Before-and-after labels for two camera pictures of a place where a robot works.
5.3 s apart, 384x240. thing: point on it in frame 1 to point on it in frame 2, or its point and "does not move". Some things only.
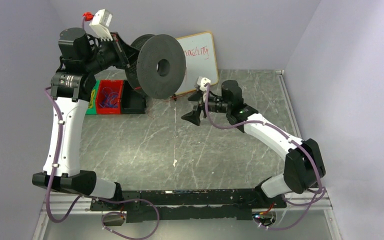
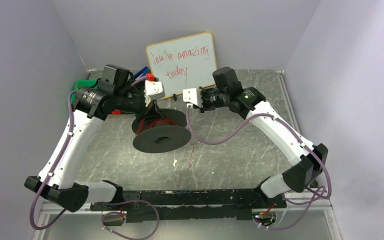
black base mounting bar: (178, 205) does not move
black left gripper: (122, 52) to (142, 105)
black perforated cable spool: (159, 70) to (164, 131)
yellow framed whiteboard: (200, 60) does not move
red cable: (166, 100) to (191, 156)
